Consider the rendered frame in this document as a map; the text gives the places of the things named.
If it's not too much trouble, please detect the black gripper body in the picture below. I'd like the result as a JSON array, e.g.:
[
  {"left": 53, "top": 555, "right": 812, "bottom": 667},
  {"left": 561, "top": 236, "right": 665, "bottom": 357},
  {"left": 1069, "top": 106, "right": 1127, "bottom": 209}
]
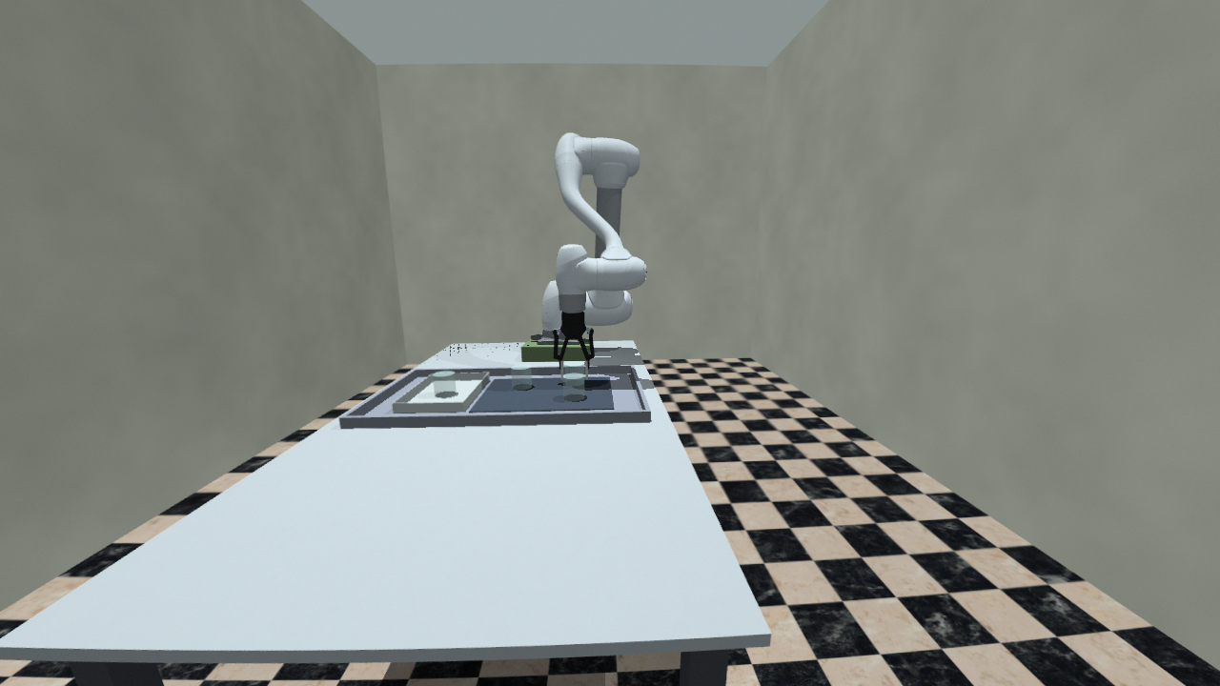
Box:
[{"left": 560, "top": 312, "right": 586, "bottom": 339}]

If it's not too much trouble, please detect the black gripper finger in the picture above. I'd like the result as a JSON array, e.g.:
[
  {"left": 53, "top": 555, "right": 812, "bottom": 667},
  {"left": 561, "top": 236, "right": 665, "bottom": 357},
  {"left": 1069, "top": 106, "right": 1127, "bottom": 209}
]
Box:
[
  {"left": 576, "top": 328, "right": 595, "bottom": 378},
  {"left": 553, "top": 328, "right": 571, "bottom": 380}
]

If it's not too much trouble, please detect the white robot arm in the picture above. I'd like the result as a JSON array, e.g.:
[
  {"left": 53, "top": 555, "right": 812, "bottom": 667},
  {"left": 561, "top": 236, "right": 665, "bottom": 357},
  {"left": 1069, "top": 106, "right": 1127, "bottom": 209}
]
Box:
[{"left": 531, "top": 133, "right": 647, "bottom": 345}]

